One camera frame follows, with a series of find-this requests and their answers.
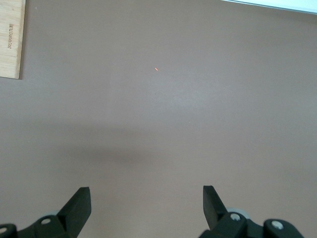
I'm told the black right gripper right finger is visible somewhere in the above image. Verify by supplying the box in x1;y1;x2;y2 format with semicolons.
199;185;306;238

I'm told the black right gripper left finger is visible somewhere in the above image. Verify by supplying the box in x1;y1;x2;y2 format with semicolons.
0;187;92;238

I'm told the wooden cutting board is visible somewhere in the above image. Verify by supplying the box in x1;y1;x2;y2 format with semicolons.
0;0;26;80

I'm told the brown table mat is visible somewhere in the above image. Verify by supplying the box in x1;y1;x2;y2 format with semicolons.
0;0;317;238

